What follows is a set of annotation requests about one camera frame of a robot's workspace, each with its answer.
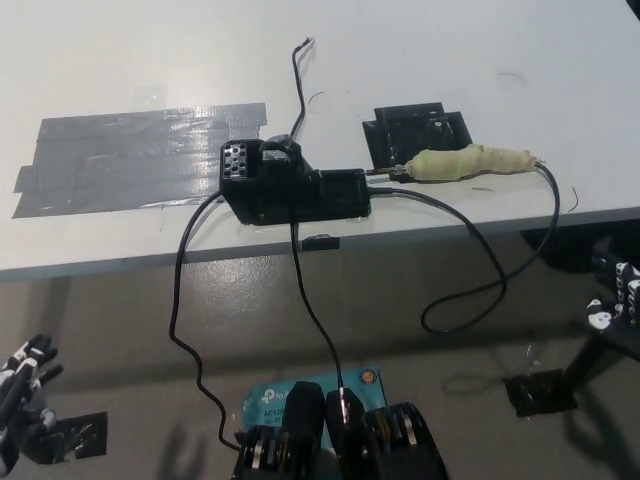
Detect small black tape strip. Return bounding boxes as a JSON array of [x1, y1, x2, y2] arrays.
[[301, 233, 341, 252]]

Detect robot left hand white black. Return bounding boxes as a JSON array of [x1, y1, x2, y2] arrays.
[[0, 333, 65, 466]]

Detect robot right hand black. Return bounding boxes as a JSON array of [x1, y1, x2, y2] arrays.
[[584, 252, 640, 351]]

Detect black soldering iron cable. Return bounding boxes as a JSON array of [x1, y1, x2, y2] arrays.
[[369, 160, 560, 335]]

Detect black soldering station base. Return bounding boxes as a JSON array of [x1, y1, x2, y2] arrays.
[[218, 133, 372, 227]]

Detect teal TP-Link box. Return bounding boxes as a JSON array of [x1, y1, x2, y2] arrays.
[[241, 368, 390, 436]]

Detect black square printed tray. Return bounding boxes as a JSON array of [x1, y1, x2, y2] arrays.
[[361, 102, 474, 169]]

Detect black robot torso blocks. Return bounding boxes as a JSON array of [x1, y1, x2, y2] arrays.
[[232, 380, 449, 480]]

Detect grey duct tape patch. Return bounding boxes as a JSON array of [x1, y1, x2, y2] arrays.
[[10, 102, 269, 220]]

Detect black power cable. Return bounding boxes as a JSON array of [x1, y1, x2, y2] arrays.
[[168, 193, 244, 451]]

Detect soldering iron with taped handle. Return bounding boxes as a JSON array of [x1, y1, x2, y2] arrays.
[[364, 143, 549, 184]]

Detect black table leg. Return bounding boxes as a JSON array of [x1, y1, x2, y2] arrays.
[[562, 319, 640, 401]]

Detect thin black wire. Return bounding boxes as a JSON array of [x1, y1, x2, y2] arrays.
[[288, 35, 351, 431]]

